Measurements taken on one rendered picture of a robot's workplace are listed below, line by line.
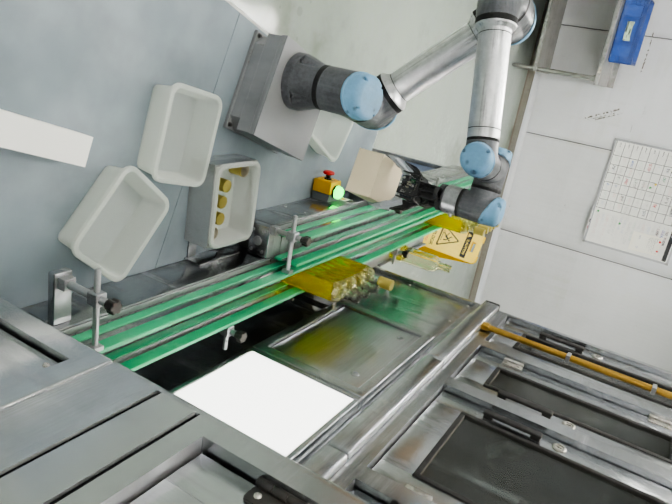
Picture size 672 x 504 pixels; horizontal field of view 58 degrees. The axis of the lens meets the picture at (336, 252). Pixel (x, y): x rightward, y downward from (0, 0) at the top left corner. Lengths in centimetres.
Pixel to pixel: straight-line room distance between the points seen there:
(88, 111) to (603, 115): 649
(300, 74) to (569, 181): 605
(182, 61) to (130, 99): 17
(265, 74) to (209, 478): 114
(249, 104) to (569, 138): 606
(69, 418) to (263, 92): 105
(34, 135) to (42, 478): 69
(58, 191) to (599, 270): 676
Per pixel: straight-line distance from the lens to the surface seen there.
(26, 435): 74
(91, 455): 71
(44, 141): 123
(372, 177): 162
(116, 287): 147
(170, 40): 147
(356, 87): 154
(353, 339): 176
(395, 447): 144
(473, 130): 144
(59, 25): 129
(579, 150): 741
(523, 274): 775
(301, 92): 161
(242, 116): 162
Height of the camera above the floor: 180
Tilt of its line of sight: 26 degrees down
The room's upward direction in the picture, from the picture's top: 110 degrees clockwise
